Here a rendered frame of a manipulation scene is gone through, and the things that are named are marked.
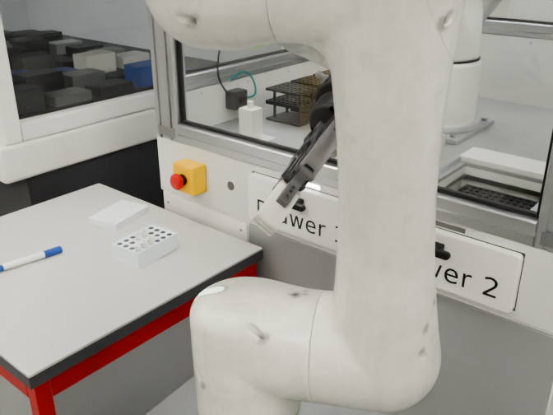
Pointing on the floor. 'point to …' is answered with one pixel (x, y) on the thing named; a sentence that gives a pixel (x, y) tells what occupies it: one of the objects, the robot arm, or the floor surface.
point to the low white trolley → (101, 307)
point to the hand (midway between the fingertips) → (276, 207)
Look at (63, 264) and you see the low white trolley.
